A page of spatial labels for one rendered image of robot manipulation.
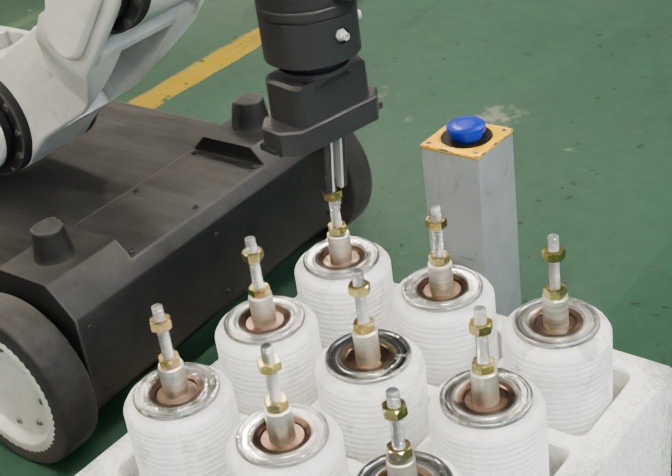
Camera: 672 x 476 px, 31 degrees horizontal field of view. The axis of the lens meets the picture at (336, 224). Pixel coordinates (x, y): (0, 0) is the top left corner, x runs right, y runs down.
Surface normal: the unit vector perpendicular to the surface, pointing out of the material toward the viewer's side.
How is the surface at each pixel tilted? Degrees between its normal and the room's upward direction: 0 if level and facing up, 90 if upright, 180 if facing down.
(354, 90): 90
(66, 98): 90
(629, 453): 90
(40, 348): 43
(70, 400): 80
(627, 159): 0
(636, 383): 0
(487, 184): 90
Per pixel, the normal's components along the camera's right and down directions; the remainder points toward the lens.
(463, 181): -0.60, 0.47
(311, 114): 0.66, 0.31
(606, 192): -0.12, -0.86
